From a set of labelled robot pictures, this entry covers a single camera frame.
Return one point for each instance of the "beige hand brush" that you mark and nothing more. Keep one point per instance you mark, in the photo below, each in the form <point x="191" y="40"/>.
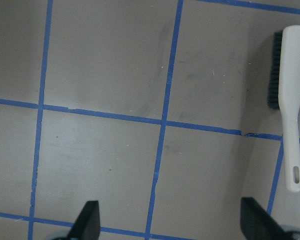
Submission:
<point x="284" y="95"/>

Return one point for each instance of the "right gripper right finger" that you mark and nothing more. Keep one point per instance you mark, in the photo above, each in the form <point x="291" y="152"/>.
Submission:
<point x="257" y="224"/>

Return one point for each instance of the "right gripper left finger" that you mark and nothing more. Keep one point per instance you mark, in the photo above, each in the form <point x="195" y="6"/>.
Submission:
<point x="87" y="225"/>

